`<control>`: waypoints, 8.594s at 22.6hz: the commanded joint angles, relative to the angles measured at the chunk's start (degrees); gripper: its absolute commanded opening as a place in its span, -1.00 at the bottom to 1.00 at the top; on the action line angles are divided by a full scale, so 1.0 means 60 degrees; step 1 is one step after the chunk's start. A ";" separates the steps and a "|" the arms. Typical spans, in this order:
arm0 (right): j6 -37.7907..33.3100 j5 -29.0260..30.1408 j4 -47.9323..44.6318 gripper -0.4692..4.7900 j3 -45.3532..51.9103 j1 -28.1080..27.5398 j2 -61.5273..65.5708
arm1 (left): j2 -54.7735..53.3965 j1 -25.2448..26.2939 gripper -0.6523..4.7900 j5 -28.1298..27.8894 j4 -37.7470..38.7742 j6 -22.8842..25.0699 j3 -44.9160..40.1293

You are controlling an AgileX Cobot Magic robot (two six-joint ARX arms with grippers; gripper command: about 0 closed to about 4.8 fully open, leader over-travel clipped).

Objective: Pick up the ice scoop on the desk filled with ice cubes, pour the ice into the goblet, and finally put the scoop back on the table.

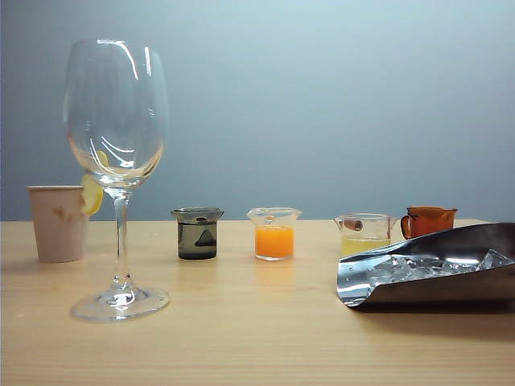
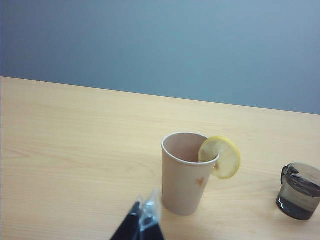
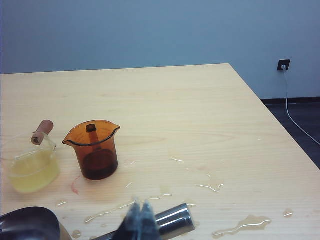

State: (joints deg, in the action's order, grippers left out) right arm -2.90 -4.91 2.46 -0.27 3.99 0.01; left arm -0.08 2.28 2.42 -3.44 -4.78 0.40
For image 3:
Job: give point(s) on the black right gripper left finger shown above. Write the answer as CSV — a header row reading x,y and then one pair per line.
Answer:
x,y
132,225

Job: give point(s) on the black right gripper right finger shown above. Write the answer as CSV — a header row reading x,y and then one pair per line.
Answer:
x,y
149,225

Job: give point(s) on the stainless steel ice scoop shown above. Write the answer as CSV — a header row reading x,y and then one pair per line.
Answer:
x,y
175,218

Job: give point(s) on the amber glass pitcher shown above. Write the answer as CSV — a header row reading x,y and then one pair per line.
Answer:
x,y
98,160

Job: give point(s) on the clear pitcher with yellow juice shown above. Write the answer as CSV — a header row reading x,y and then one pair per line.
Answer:
x,y
32,172

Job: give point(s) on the white plug charger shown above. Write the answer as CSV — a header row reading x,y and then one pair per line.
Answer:
x,y
284,67

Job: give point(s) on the black wall socket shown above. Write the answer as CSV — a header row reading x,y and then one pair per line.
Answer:
x,y
287,62

